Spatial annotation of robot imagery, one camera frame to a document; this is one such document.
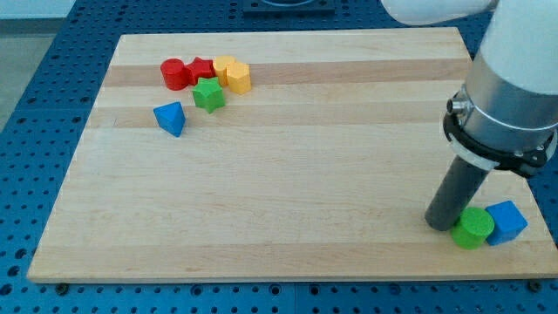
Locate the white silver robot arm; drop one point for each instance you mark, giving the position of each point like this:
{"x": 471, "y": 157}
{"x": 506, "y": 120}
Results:
{"x": 505, "y": 114}

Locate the wooden board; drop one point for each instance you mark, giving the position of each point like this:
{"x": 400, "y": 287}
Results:
{"x": 321, "y": 172}

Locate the yellow hexagon block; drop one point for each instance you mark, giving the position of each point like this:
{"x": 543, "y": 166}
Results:
{"x": 238, "y": 75}

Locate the green star block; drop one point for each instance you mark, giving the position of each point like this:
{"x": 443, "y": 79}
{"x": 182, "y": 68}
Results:
{"x": 208, "y": 94}

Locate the yellow cylinder block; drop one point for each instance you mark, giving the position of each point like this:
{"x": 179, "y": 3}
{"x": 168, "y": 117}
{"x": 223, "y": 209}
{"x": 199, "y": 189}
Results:
{"x": 220, "y": 64}

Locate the blue triangular prism block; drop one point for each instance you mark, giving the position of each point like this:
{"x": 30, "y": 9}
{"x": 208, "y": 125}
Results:
{"x": 171, "y": 118}

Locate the red star block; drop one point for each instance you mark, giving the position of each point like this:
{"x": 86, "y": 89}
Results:
{"x": 199, "y": 68}

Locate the red cylinder block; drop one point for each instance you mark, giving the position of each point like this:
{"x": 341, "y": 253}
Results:
{"x": 173, "y": 74}

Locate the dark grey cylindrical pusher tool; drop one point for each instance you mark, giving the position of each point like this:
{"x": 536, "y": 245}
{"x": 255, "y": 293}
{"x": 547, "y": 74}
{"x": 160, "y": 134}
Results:
{"x": 460, "y": 184}

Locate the green cylinder block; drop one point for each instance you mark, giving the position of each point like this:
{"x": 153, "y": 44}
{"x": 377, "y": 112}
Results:
{"x": 472, "y": 229}

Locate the blue cube block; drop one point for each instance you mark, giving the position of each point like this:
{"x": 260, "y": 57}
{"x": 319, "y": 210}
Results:
{"x": 509, "y": 222}

